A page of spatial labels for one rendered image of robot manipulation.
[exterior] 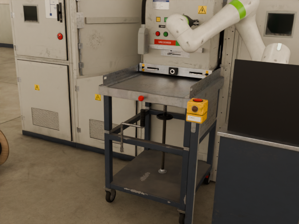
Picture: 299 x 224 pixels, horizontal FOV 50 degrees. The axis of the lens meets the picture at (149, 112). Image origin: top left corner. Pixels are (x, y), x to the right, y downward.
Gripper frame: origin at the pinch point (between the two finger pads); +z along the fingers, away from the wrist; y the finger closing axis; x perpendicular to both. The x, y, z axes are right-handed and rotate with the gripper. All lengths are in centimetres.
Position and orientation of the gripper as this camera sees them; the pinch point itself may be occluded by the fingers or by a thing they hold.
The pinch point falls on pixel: (195, 22)
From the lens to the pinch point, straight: 216.1
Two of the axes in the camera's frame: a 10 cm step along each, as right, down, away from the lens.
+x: 0.3, -9.5, -3.1
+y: 9.0, 1.6, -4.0
